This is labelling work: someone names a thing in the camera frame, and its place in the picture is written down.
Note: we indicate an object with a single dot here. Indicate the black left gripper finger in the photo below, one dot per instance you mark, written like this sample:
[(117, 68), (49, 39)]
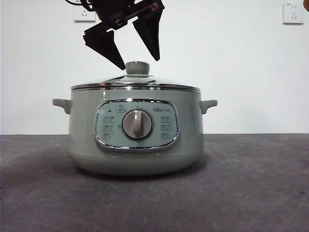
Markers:
[(150, 33), (106, 46)]

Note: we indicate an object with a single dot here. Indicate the glass lid with green knob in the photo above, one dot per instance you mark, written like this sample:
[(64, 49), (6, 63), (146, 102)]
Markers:
[(137, 68)]

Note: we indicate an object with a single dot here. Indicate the sage green electric cooking pot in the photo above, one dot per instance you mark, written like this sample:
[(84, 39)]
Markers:
[(84, 135)]

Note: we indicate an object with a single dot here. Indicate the white wall socket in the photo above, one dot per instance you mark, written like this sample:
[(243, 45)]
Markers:
[(82, 17), (293, 13)]

